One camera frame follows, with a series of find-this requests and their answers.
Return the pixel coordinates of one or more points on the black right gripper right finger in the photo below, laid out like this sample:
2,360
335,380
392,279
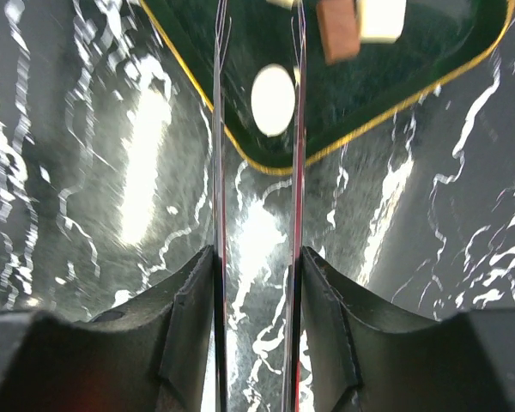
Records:
368,354

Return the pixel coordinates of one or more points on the white rectangular chocolate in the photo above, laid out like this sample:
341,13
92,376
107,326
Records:
288,4

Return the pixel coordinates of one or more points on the brown square chocolate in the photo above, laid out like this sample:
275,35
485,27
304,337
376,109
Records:
339,30

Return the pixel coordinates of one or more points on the white oval chocolate front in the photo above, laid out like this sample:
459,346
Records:
272,100

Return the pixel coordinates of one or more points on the dark green gold-rimmed tray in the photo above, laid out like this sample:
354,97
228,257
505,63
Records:
440,41

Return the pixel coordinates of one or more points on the metal tweezers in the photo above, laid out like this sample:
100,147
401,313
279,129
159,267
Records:
257,238

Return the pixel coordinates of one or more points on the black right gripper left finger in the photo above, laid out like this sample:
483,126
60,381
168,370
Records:
148,354

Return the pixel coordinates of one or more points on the white square chocolate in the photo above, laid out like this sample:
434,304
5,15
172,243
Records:
380,21

